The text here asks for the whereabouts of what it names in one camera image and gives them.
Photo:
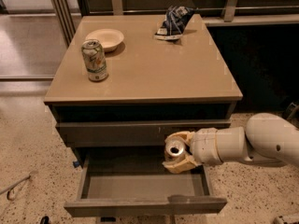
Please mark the blue sneaker shoe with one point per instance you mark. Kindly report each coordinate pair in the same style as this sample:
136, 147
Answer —
174, 24

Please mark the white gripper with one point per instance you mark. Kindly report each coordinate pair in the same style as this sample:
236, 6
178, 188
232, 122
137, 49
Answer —
204, 146

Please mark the open middle drawer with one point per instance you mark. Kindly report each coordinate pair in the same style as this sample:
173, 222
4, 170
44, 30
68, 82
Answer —
131, 181

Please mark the closed top drawer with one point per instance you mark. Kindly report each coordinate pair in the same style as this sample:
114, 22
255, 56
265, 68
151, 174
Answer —
129, 133

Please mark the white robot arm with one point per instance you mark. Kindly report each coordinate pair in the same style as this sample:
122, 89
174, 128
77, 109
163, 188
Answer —
266, 140

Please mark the grey drawer cabinet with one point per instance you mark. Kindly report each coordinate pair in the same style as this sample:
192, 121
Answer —
148, 79

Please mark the orange soda can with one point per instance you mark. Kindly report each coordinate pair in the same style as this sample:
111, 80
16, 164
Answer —
174, 148

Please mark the green white soda can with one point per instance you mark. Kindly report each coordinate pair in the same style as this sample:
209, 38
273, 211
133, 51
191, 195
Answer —
94, 59

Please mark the white bowl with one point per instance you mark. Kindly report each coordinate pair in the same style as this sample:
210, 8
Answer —
108, 38

